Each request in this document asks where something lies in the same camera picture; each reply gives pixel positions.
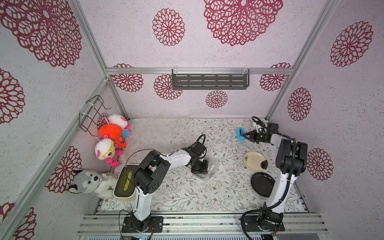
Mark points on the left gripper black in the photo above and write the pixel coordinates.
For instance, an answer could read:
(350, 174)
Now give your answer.
(204, 169)

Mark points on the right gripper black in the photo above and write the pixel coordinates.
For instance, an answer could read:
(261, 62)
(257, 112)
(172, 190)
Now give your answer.
(254, 136)

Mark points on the blue tape dispenser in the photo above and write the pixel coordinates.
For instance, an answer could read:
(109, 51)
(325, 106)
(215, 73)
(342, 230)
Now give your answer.
(240, 134)

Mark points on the cream plate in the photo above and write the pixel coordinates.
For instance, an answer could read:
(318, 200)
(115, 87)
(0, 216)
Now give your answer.
(255, 161)

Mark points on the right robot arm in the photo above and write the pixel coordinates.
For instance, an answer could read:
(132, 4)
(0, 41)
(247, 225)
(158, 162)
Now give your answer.
(291, 161)

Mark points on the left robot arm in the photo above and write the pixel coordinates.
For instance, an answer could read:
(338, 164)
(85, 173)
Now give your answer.
(147, 177)

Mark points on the black plate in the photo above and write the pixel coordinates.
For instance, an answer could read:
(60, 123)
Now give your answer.
(262, 184)

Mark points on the floral table mat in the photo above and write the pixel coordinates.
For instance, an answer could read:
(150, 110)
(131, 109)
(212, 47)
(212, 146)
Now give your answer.
(230, 189)

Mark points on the white pink plush toy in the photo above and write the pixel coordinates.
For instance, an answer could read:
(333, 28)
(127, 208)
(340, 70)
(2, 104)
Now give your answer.
(121, 122)

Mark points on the red orange plush toy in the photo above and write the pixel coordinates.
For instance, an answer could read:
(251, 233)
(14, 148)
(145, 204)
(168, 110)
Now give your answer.
(113, 132)

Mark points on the white plush doll yellow glasses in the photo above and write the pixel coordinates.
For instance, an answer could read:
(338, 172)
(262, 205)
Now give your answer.
(105, 150)

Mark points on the grey husky plush toy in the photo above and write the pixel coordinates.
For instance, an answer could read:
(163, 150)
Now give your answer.
(100, 185)

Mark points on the grey metal wall shelf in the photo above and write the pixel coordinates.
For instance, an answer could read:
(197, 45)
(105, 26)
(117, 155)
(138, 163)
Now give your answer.
(213, 81)

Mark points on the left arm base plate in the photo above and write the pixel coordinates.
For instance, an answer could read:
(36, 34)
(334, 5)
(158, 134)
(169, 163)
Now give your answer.
(149, 225)

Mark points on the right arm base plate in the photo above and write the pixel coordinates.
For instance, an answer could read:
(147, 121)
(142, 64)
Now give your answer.
(255, 225)

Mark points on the black wire wall basket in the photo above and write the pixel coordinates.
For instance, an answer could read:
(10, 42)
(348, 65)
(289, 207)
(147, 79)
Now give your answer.
(91, 121)

